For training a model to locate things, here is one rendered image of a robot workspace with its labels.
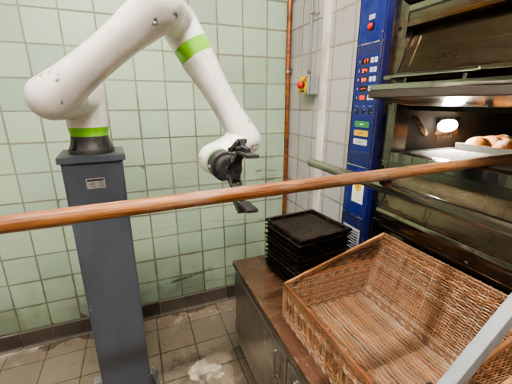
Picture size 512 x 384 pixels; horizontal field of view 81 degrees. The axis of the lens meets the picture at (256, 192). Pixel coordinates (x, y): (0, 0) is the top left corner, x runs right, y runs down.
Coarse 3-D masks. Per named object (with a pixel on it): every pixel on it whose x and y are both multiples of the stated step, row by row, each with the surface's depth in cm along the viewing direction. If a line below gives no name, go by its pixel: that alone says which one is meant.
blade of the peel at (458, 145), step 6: (456, 144) 126; (462, 144) 124; (468, 144) 122; (468, 150) 122; (474, 150) 120; (480, 150) 118; (486, 150) 116; (492, 150) 114; (498, 150) 112; (504, 150) 110; (510, 150) 108
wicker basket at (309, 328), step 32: (352, 256) 121; (416, 256) 110; (288, 288) 108; (320, 288) 118; (352, 288) 126; (384, 288) 120; (288, 320) 110; (320, 320) 112; (352, 320) 112; (384, 320) 112; (416, 320) 107; (448, 320) 97; (480, 320) 89; (320, 352) 92; (352, 352) 98; (384, 352) 98; (416, 352) 98; (448, 352) 95
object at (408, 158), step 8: (392, 152) 120; (400, 152) 118; (408, 152) 118; (392, 160) 120; (400, 160) 117; (408, 160) 113; (416, 160) 110; (424, 160) 107; (432, 160) 104; (440, 160) 103; (448, 160) 103; (472, 168) 92; (480, 168) 90; (488, 168) 90; (496, 168) 90; (456, 176) 97; (464, 176) 94; (472, 176) 92; (480, 176) 90; (488, 176) 88; (496, 176) 86; (504, 176) 84; (496, 184) 86; (504, 184) 84
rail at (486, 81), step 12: (384, 84) 102; (396, 84) 97; (408, 84) 93; (420, 84) 89; (432, 84) 86; (444, 84) 82; (456, 84) 79; (468, 84) 76; (480, 84) 74; (492, 84) 71; (504, 84) 69
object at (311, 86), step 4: (300, 76) 165; (304, 76) 161; (308, 76) 158; (312, 76) 159; (316, 76) 160; (300, 80) 165; (308, 80) 159; (312, 80) 159; (316, 80) 160; (304, 84) 162; (308, 84) 159; (312, 84) 160; (316, 84) 161; (300, 88) 166; (304, 88) 162; (308, 88) 160; (312, 88) 161; (316, 88) 162; (300, 92) 166; (304, 92) 162; (308, 92) 160; (312, 92) 161; (316, 92) 162
